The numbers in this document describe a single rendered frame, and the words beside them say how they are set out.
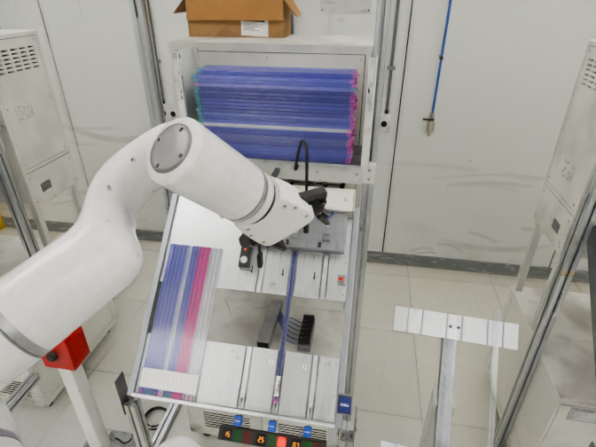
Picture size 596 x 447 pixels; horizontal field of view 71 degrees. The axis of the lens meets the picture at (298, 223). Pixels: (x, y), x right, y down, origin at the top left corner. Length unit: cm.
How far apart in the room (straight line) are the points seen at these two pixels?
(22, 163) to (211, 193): 171
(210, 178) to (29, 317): 22
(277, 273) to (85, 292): 103
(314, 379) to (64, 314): 103
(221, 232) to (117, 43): 201
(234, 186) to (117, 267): 16
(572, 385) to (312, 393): 98
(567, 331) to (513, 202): 129
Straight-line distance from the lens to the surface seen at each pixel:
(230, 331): 183
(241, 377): 144
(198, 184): 48
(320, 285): 142
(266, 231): 63
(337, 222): 141
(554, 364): 196
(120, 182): 55
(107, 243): 48
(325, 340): 178
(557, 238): 187
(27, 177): 218
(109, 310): 282
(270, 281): 145
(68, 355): 181
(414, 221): 316
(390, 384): 248
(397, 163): 297
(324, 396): 141
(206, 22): 172
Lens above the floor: 188
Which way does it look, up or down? 30 degrees down
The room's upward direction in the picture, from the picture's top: straight up
